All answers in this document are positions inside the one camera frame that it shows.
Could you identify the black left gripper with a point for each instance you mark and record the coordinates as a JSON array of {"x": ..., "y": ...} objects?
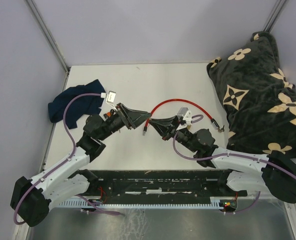
[{"x": 139, "y": 116}]

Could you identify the navy blue cloth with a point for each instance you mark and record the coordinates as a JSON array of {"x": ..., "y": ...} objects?
[{"x": 85, "y": 105}]

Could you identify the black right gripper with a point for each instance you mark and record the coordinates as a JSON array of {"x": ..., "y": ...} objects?
[{"x": 161, "y": 130}]

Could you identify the silver key bunch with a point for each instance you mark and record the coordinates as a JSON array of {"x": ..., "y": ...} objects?
[{"x": 221, "y": 129}]

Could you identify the red cable lock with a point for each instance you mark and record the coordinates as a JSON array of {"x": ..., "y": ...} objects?
[{"x": 169, "y": 104}]

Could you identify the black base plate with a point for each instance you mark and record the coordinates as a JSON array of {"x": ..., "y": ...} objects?
[{"x": 201, "y": 182}]

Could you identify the black floral blanket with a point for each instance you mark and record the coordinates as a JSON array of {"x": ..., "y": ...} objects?
[{"x": 259, "y": 102}]

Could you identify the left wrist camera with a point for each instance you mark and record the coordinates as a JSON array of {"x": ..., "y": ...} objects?
[{"x": 109, "y": 98}]

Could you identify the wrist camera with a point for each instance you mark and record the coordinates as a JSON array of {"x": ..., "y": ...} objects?
[
  {"x": 184, "y": 116},
  {"x": 109, "y": 98}
]

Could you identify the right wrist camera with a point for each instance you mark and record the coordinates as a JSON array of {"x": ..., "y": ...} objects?
[{"x": 184, "y": 116}]

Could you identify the white slotted cable duct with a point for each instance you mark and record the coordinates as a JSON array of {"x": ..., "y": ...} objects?
[{"x": 80, "y": 203}]

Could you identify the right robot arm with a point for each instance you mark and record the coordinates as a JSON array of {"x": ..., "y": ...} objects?
[{"x": 272, "y": 172}]

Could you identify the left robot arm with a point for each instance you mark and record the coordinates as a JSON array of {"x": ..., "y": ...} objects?
[{"x": 33, "y": 198}]

